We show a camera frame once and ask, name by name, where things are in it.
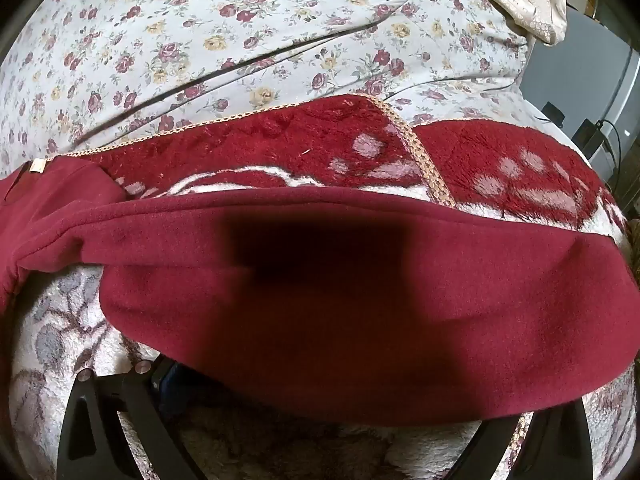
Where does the white floral bed sheet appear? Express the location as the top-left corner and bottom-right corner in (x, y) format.
(0, 0), (532, 172)

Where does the dark red garment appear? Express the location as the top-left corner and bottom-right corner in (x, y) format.
(0, 157), (633, 429)

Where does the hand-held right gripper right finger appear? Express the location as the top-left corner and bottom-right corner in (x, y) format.
(471, 402), (594, 480)

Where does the black power adapter with cable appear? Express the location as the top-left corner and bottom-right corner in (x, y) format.
(541, 102), (625, 182)

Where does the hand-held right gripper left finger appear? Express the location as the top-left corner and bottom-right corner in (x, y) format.
(56, 359), (207, 480)

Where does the red white floral plush blanket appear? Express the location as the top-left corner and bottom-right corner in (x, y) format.
(0, 94), (637, 480)

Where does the grey cabinet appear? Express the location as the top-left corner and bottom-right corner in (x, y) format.
(520, 9), (640, 183)

